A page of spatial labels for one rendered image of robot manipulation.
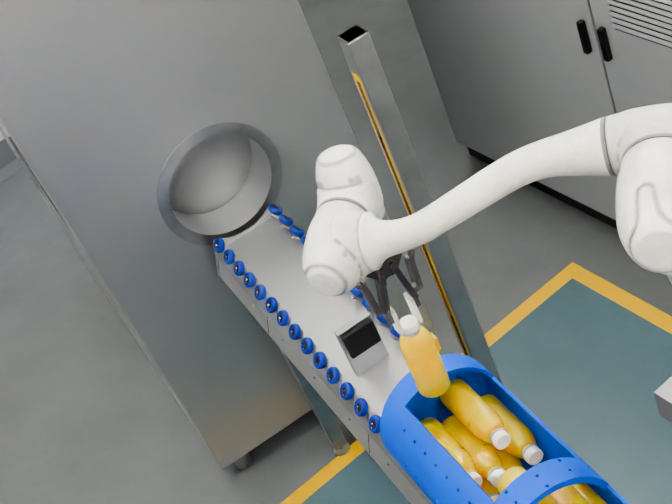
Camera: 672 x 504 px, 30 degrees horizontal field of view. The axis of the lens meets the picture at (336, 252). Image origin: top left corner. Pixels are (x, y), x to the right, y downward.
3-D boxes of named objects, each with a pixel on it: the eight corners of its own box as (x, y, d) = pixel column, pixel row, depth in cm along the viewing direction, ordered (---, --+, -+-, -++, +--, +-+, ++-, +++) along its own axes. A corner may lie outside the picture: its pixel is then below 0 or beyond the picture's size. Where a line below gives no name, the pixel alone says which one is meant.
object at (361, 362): (384, 350, 321) (366, 309, 311) (392, 358, 318) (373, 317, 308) (353, 372, 319) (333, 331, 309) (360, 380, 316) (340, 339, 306)
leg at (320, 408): (345, 440, 430) (280, 316, 392) (353, 449, 426) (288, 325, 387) (331, 449, 429) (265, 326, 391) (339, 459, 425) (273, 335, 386)
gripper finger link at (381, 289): (385, 268, 234) (379, 271, 234) (393, 314, 241) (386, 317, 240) (375, 259, 237) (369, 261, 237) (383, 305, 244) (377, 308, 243)
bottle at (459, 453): (429, 445, 275) (474, 495, 261) (405, 440, 271) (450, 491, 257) (443, 418, 274) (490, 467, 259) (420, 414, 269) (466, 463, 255)
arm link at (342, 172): (340, 202, 234) (326, 249, 225) (312, 138, 225) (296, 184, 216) (394, 194, 230) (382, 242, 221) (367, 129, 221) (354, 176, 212)
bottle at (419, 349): (434, 404, 255) (409, 345, 243) (411, 389, 260) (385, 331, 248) (457, 381, 258) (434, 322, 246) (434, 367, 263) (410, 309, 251)
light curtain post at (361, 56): (526, 464, 396) (356, 23, 292) (537, 475, 392) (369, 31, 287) (511, 475, 395) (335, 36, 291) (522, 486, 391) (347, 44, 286)
